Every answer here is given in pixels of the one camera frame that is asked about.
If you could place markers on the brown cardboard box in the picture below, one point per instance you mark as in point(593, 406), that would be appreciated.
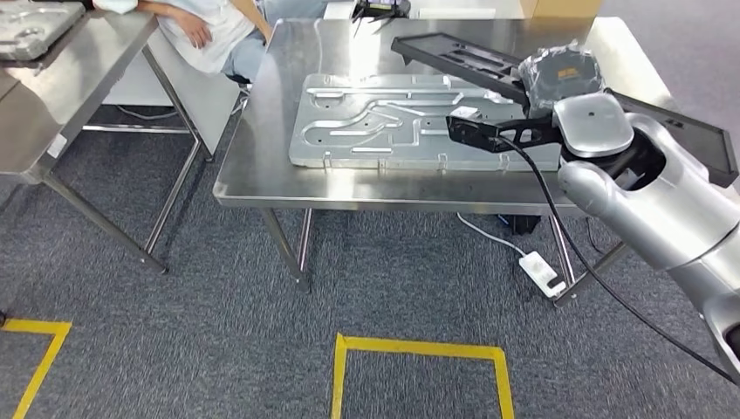
point(561, 7)

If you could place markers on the silver metal workbench frame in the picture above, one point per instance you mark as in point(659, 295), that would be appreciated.
point(260, 162)

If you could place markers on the black plastic plate part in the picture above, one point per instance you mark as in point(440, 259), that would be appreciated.
point(439, 55)

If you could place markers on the white box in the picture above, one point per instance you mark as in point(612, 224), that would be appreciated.
point(136, 81)

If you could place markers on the person's hand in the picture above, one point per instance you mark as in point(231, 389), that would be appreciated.
point(195, 30)

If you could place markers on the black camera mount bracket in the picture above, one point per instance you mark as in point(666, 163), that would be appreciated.
point(480, 134)

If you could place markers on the grey carpet mat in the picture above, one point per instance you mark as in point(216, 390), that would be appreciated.
point(202, 300)

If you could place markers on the seated person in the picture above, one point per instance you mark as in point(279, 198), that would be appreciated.
point(219, 40)

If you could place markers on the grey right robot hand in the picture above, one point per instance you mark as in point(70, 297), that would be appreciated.
point(561, 75)

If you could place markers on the black power adapter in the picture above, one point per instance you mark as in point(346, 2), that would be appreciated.
point(520, 224)

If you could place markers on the white power strip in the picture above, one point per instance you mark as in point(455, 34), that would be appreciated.
point(540, 273)

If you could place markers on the yellow floor tape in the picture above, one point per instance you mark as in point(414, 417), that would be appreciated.
point(416, 347)
point(34, 326)

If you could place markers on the stainless steel side table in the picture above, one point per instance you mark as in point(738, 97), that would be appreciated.
point(69, 87)

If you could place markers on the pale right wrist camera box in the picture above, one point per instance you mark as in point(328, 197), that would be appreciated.
point(464, 112)

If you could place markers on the stamped silver metal plate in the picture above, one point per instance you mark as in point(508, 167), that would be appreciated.
point(34, 26)
point(347, 150)

